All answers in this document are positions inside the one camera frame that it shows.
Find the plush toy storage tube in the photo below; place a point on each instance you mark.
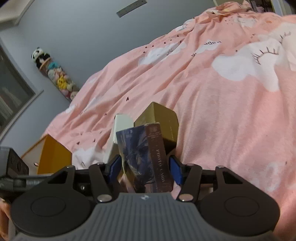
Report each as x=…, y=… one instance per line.
x=59, y=78

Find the pink patterned duvet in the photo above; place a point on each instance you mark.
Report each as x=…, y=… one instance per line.
x=229, y=75

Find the panda plush on tube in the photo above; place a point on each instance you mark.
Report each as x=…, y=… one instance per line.
x=39, y=57

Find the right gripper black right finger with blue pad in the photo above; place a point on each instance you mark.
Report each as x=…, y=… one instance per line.
x=188, y=177

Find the dark blue photo card box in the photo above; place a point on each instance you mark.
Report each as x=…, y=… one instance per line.
x=144, y=158

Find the window with frame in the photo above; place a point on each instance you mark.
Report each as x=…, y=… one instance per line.
x=17, y=92

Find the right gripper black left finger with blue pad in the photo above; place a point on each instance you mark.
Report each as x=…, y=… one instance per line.
x=103, y=179

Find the gold small box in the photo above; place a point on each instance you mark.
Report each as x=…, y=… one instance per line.
x=167, y=119

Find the orange cardboard storage box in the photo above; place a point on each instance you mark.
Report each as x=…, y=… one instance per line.
x=47, y=156

